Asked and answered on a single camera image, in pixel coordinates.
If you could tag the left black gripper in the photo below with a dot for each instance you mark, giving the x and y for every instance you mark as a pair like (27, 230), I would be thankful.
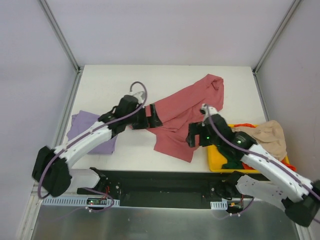
(146, 118)

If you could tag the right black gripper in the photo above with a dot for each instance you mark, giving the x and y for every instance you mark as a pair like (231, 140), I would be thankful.
(198, 135)

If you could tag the pink red t shirt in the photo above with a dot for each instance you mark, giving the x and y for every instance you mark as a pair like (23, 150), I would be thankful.
(180, 109)

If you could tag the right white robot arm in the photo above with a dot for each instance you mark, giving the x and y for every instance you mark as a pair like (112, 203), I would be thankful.
(297, 196)

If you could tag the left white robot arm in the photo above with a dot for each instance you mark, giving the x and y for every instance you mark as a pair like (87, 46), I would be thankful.
(53, 169)

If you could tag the yellow plastic tray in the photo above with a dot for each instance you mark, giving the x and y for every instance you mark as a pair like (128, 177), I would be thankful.
(216, 160)

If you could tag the dark green t shirt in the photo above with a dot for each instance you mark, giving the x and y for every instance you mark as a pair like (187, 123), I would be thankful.
(233, 157)

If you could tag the orange t shirt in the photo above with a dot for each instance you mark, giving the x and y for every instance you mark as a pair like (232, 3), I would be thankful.
(246, 124)

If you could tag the folded lavender t shirt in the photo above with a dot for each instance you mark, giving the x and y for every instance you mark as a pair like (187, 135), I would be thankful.
(83, 121)

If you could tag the beige t shirt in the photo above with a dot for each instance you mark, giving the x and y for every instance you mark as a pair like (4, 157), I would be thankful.
(270, 137)

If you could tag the right white cable duct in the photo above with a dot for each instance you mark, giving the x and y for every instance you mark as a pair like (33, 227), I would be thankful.
(219, 205)

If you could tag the white cable duct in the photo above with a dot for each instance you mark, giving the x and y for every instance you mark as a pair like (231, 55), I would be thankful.
(219, 205)
(75, 201)

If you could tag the right aluminium frame post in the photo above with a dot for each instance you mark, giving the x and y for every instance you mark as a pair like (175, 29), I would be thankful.
(277, 34)

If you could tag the aluminium frame post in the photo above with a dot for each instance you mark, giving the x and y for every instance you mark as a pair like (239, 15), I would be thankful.
(277, 34)
(59, 34)

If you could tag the left white cable duct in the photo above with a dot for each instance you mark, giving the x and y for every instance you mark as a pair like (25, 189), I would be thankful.
(75, 201)

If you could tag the left aluminium frame post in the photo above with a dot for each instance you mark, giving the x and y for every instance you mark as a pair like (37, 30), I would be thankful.
(59, 34)

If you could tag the aluminium front frame rail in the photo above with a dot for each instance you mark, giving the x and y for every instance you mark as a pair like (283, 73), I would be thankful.
(43, 193)

